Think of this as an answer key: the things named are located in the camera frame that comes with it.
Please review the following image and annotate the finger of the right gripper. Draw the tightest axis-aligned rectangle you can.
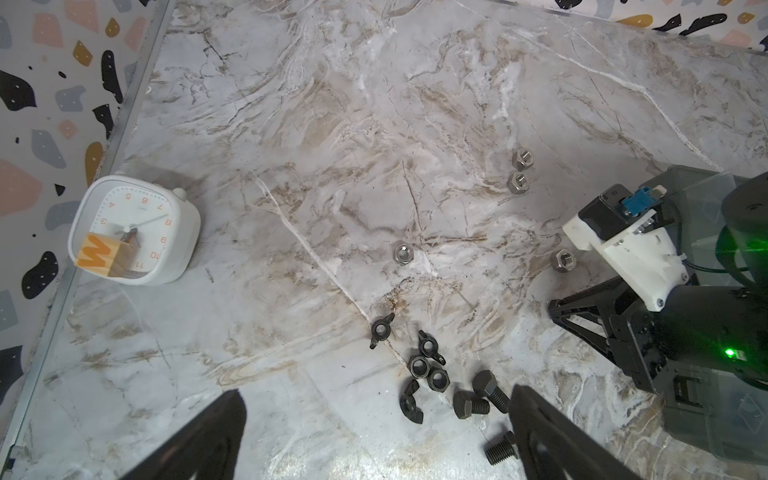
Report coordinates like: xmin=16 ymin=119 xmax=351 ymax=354
xmin=547 ymin=277 xmax=636 ymax=363

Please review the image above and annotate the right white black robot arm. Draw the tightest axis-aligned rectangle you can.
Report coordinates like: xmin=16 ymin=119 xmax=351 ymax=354
xmin=548 ymin=175 xmax=767 ymax=393

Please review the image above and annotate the black wing nut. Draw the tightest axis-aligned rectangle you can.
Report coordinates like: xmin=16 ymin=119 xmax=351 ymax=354
xmin=399 ymin=379 xmax=424 ymax=425
xmin=418 ymin=330 xmax=446 ymax=366
xmin=369 ymin=312 xmax=395 ymax=350

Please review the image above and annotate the grey compartment organizer box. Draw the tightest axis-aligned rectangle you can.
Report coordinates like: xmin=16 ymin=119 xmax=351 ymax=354
xmin=652 ymin=166 xmax=767 ymax=465

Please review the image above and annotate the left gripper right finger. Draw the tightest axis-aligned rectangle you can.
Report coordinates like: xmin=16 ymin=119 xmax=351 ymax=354
xmin=509 ymin=385 xmax=639 ymax=479

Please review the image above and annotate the black hex nut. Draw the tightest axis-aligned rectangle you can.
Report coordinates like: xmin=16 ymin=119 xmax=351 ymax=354
xmin=426 ymin=368 xmax=450 ymax=393

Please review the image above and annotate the black round nut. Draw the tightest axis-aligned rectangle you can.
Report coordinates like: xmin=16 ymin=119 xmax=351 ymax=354
xmin=408 ymin=355 xmax=430 ymax=379

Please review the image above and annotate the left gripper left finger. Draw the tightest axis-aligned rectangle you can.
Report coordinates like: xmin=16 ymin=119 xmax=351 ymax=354
xmin=123 ymin=389 xmax=247 ymax=479

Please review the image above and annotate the white square container orange label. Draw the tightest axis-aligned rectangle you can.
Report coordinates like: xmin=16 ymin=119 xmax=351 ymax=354
xmin=68 ymin=175 xmax=201 ymax=286

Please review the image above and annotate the silver hex nut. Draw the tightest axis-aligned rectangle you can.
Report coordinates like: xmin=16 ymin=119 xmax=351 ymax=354
xmin=507 ymin=172 xmax=530 ymax=194
xmin=393 ymin=242 xmax=415 ymax=265
xmin=551 ymin=249 xmax=577 ymax=273
xmin=513 ymin=148 xmax=535 ymax=171

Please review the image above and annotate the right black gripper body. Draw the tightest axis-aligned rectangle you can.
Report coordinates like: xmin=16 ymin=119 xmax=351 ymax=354
xmin=614 ymin=285 xmax=767 ymax=393

